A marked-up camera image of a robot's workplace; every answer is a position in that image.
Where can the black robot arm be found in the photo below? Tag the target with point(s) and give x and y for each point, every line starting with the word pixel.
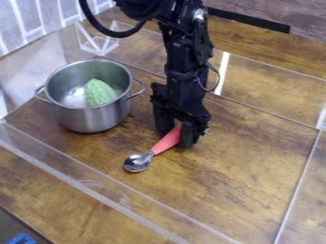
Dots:
pixel 181 21

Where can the clear acrylic corner bracket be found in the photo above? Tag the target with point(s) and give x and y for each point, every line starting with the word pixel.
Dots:
pixel 94 44

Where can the blue object at corner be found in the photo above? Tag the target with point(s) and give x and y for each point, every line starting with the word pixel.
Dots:
pixel 21 239

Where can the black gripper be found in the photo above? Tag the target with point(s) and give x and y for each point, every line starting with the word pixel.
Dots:
pixel 179 100

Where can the pink handled metal spoon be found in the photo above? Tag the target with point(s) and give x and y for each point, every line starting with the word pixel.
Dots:
pixel 137 162

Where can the stainless steel pot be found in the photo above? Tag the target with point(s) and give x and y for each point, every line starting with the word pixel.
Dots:
pixel 62 92

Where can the green bumpy toy vegetable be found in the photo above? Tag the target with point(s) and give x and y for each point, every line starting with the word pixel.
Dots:
pixel 98 93

